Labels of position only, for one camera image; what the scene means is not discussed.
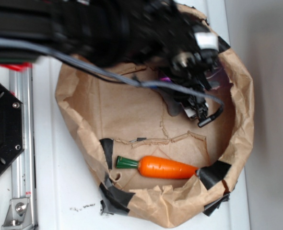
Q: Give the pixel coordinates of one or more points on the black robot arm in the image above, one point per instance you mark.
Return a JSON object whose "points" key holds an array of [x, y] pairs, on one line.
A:
{"points": [[143, 43]]}

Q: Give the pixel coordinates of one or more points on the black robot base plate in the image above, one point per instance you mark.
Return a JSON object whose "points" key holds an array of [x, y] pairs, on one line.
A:
{"points": [[11, 128]]}

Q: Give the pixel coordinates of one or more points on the orange plastic carrot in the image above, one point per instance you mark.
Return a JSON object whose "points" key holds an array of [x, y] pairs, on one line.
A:
{"points": [[156, 167]]}

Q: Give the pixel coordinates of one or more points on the brown paper taped basin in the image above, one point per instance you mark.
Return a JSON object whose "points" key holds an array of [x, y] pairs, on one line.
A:
{"points": [[108, 120]]}

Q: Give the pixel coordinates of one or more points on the aluminum extrusion rail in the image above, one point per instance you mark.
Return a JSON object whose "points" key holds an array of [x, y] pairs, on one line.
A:
{"points": [[23, 168]]}

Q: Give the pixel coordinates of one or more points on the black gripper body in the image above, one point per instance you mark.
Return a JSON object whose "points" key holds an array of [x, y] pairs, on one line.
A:
{"points": [[185, 47]]}

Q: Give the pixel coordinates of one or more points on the gray plush elephant toy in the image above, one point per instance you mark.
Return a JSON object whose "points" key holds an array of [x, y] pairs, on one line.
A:
{"points": [[169, 96]]}

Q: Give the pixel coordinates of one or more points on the metal corner bracket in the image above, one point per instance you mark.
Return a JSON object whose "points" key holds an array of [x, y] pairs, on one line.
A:
{"points": [[19, 215]]}

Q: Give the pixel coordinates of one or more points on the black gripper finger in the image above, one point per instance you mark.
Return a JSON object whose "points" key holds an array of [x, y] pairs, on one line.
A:
{"points": [[195, 107]]}

